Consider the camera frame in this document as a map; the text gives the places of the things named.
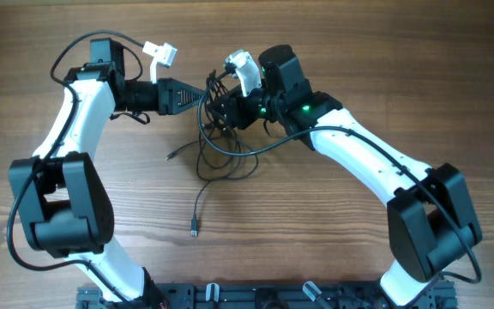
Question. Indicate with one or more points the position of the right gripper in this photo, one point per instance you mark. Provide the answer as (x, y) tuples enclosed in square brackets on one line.
[(236, 103)]

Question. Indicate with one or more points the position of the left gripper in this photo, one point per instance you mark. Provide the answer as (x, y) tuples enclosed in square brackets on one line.
[(168, 98)]

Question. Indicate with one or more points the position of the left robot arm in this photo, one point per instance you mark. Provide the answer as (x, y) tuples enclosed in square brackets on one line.
[(59, 198)]

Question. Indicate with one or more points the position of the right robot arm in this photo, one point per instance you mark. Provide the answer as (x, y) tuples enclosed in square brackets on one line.
[(431, 218)]

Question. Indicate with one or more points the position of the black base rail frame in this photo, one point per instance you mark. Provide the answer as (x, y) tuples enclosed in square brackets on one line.
[(268, 296)]

